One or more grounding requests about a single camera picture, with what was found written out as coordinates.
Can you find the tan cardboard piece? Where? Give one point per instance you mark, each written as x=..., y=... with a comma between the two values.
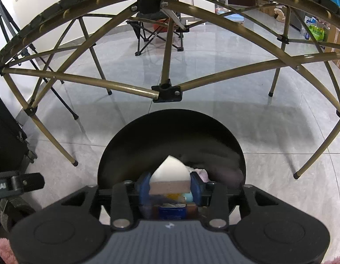
x=280, y=15

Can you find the red bucket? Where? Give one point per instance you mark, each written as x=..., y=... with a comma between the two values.
x=160, y=27

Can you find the black folding chair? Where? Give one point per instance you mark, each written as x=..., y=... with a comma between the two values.
x=143, y=23

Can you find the green plastic bag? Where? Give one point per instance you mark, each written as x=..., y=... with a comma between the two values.
x=316, y=32

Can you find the pink fluffy fabric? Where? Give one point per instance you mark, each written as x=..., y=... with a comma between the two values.
x=0, y=249

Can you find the tan folding table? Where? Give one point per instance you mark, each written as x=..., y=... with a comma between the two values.
x=167, y=93

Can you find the red topped sponge block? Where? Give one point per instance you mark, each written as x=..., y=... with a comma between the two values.
x=170, y=176

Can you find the blue plush toy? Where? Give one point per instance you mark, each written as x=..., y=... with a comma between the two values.
x=188, y=197

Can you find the black tripod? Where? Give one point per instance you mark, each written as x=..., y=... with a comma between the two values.
x=75, y=115

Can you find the clear plastic jar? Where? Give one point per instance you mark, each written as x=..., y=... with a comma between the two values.
x=221, y=4

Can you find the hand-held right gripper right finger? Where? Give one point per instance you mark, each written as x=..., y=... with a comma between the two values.
x=196, y=191

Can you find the black rubber cart wheel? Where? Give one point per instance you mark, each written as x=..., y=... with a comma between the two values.
x=13, y=211

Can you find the blue gift bag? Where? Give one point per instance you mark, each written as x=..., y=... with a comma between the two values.
x=331, y=1

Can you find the open cardboard box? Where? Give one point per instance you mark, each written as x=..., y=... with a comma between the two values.
x=269, y=9

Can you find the blue white flat box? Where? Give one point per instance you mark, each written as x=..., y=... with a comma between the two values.
x=234, y=18

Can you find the black suitcase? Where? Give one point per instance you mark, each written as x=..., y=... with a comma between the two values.
x=7, y=143

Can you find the black round bin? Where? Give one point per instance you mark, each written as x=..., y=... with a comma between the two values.
x=172, y=132

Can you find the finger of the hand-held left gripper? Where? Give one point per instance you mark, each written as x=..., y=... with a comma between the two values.
x=28, y=182

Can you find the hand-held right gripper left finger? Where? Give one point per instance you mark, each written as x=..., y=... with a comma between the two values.
x=144, y=192

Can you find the large cardboard box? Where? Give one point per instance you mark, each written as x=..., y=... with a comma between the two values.
x=338, y=41

